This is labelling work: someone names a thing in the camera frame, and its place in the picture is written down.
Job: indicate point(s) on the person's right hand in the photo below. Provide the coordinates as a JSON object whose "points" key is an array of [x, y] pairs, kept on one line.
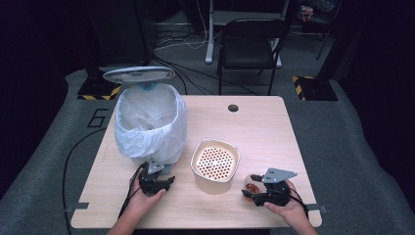
{"points": [[295, 210]]}

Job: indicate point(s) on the perforated strainer insert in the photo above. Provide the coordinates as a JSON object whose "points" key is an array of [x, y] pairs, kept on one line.
{"points": [[215, 163]]}

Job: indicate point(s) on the striped black stand base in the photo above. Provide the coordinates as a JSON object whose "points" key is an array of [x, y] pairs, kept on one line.
{"points": [[98, 89], [314, 89]]}

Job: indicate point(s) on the white desk frame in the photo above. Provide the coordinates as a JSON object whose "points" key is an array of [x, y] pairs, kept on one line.
{"points": [[210, 32]]}

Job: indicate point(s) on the person's left hand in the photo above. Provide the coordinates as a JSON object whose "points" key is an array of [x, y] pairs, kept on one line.
{"points": [[140, 202]]}

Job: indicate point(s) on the white pedal trash bin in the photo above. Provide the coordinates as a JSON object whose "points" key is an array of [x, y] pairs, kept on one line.
{"points": [[137, 74]]}

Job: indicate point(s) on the beige square container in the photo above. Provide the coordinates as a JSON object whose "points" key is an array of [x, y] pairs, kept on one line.
{"points": [[212, 187]]}

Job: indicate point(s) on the black folding chair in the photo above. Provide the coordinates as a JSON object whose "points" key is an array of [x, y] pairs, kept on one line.
{"points": [[248, 49]]}

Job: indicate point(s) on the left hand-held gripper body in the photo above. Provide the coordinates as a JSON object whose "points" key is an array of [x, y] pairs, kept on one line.
{"points": [[151, 186]]}

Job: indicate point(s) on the black cabinet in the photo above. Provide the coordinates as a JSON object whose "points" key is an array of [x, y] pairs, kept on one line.
{"points": [[124, 29]]}

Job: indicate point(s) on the small beige cup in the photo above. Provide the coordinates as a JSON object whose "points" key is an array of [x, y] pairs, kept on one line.
{"points": [[248, 179]]}

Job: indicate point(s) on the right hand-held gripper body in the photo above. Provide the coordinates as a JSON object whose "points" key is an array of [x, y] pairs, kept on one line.
{"points": [[275, 192]]}

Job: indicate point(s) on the reddish food scraps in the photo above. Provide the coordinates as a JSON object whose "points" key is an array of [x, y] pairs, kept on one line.
{"points": [[252, 187]]}

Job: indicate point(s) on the grey table bracket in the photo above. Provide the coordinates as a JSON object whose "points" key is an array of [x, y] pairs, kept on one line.
{"points": [[318, 207]]}

